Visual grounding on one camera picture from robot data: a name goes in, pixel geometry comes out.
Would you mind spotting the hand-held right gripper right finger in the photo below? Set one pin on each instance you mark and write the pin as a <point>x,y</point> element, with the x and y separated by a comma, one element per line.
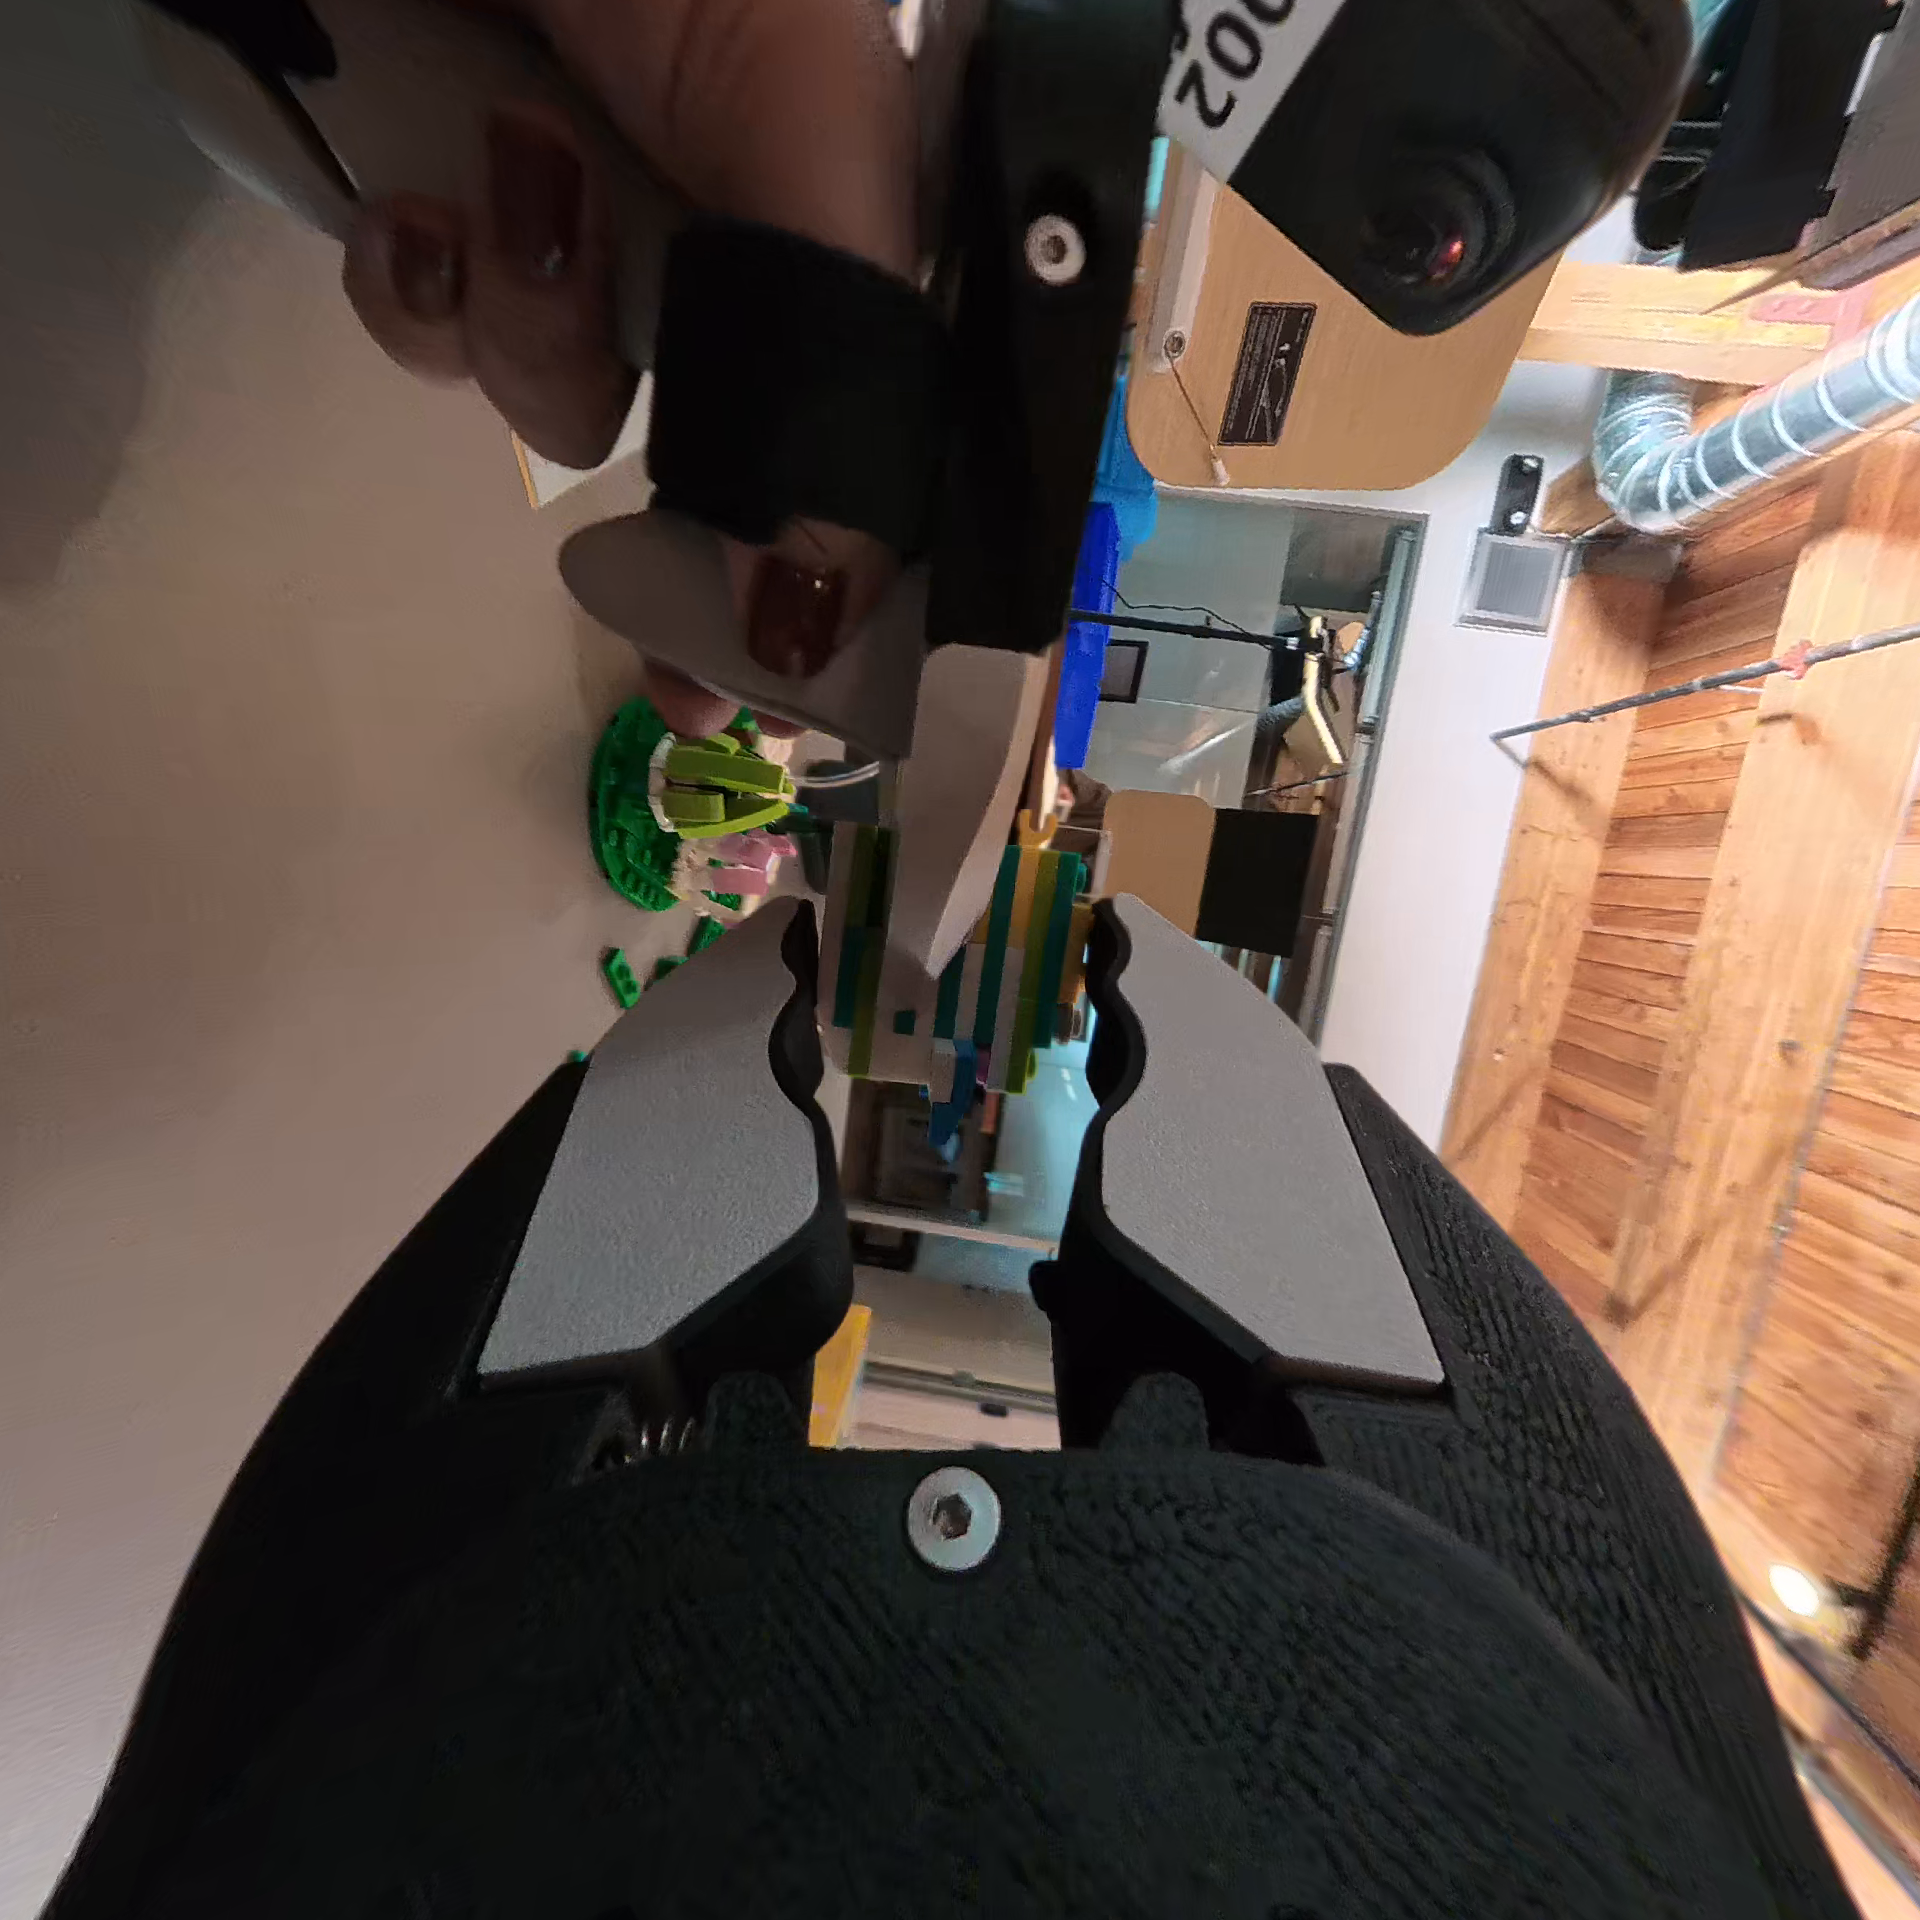
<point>1260,1200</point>

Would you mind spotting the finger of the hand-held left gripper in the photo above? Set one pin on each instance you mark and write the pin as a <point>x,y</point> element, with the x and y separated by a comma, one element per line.
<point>967,809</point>

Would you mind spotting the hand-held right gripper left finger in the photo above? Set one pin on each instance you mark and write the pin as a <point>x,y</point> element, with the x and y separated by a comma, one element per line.
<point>660,1185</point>

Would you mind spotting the striped toy brick tower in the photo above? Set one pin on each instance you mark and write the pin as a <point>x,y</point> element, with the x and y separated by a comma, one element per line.
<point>961,960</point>

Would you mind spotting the person's left hand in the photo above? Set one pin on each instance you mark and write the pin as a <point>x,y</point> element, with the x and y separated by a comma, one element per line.
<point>599,224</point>

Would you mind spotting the scattered loose toy bricks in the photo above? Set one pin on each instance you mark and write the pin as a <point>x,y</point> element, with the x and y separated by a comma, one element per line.
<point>621,975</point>

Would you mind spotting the stack of blue bins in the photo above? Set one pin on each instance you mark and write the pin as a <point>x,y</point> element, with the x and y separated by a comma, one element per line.
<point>1096,630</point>

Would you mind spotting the yellow toy box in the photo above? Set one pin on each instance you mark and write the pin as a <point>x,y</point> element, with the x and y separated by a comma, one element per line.
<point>836,1371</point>

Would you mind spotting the green brick tree model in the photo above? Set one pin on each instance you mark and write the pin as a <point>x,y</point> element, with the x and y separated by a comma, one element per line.
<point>691,809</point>

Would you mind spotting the glass partition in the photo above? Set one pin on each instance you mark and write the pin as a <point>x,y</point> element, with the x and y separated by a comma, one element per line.
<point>1243,721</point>

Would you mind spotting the LED panel light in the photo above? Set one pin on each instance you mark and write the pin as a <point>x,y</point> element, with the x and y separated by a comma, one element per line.
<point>1319,674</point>

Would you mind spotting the black tablet frame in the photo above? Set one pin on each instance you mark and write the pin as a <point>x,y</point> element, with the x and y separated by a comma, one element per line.
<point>1122,670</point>

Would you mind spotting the black wall plaque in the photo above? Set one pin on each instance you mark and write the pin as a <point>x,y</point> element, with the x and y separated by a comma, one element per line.
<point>1266,375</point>

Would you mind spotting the white wall vent grille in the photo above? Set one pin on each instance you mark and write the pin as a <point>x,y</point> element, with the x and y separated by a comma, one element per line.
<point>1511,581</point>

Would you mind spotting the wooden post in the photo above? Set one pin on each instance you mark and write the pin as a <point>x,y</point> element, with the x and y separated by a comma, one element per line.
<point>1756,975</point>

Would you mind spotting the silver air duct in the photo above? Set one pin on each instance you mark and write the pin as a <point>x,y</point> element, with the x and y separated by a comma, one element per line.
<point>1756,434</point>

